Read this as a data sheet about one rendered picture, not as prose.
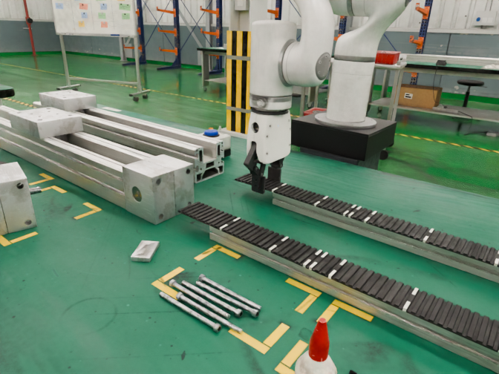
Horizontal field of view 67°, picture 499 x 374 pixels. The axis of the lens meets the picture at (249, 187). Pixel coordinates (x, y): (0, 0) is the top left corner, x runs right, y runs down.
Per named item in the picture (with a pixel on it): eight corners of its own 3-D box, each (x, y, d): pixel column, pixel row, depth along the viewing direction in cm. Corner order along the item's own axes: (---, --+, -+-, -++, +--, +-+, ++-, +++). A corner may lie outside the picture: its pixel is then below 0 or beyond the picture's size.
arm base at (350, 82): (335, 113, 131) (342, 57, 124) (386, 123, 119) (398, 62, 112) (302, 119, 118) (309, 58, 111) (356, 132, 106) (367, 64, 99)
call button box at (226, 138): (231, 155, 109) (231, 134, 107) (207, 163, 102) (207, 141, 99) (211, 149, 114) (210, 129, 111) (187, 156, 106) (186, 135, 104)
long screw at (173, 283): (168, 286, 53) (168, 281, 53) (174, 283, 54) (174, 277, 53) (226, 322, 47) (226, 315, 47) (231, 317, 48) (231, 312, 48)
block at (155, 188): (203, 203, 79) (202, 160, 75) (155, 225, 70) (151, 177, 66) (174, 192, 84) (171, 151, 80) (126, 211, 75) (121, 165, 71)
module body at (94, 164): (165, 195, 82) (163, 158, 79) (126, 211, 75) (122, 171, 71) (10, 130, 127) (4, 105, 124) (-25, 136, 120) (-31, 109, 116)
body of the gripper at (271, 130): (270, 110, 69) (267, 168, 73) (299, 103, 76) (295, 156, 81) (239, 105, 73) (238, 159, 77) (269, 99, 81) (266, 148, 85)
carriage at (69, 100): (98, 115, 126) (95, 95, 123) (66, 120, 118) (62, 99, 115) (73, 108, 135) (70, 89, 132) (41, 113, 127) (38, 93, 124)
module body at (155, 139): (223, 172, 96) (223, 140, 92) (195, 183, 88) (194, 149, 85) (64, 122, 141) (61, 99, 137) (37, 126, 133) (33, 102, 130)
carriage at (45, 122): (85, 141, 98) (81, 115, 95) (41, 150, 90) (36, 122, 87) (55, 130, 107) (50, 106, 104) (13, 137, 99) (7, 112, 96)
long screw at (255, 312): (259, 315, 48) (260, 309, 48) (255, 319, 48) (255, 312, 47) (200, 283, 54) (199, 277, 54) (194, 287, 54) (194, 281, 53)
